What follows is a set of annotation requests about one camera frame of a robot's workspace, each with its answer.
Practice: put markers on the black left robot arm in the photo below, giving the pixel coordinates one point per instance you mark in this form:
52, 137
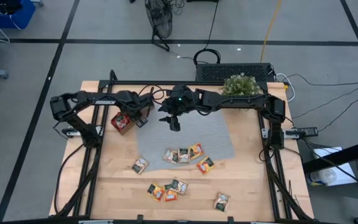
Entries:
104, 101

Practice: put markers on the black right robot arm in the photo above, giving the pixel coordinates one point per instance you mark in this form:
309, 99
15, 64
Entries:
238, 101

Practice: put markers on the white box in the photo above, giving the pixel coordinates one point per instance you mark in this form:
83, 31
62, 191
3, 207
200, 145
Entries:
343, 179

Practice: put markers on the grey woven placemat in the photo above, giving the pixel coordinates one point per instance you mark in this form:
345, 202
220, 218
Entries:
204, 133

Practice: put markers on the white wipes canister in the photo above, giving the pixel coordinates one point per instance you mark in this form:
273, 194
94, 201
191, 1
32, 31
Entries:
319, 178

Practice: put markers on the wooden compartment tea box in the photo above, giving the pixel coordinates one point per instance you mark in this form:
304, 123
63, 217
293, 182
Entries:
126, 129

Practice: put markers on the black mesh floor fan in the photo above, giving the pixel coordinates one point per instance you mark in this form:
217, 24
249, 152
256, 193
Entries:
158, 18

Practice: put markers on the blue plastic bin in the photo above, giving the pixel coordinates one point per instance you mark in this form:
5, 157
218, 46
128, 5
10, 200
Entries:
23, 18

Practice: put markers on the black metal stand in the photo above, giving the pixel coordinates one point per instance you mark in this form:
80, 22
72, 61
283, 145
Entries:
340, 154

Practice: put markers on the green potted plant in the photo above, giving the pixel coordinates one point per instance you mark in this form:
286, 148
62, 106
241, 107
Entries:
240, 85

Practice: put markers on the black computer case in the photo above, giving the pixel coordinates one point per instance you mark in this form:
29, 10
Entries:
210, 72

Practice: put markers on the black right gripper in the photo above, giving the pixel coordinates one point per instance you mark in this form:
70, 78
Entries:
179, 101

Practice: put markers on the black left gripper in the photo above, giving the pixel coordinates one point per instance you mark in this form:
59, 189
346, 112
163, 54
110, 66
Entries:
137, 109

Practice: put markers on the red strawberry tea packet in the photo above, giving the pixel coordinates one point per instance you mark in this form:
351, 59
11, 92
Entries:
120, 121

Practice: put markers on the black power brick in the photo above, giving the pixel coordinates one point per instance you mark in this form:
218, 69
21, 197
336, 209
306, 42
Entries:
306, 131

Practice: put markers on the beige tea packet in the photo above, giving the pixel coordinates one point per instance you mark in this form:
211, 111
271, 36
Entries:
140, 165
170, 156
183, 155
179, 186
221, 202

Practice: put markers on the black metal table frame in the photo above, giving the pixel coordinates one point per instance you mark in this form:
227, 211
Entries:
120, 83

